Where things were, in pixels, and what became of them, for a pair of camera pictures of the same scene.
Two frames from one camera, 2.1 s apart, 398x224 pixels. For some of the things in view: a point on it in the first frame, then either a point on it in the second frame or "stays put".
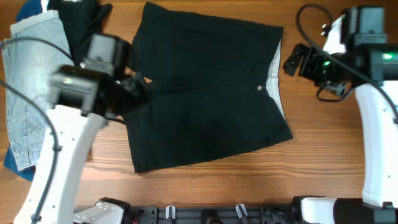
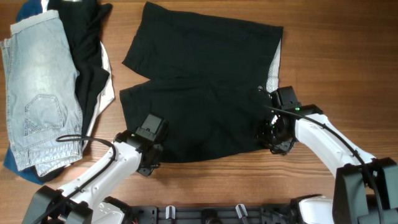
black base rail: (189, 214) stays put
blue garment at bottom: (27, 9) stays put
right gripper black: (305, 63) → (278, 147)
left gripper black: (138, 92) → (148, 167)
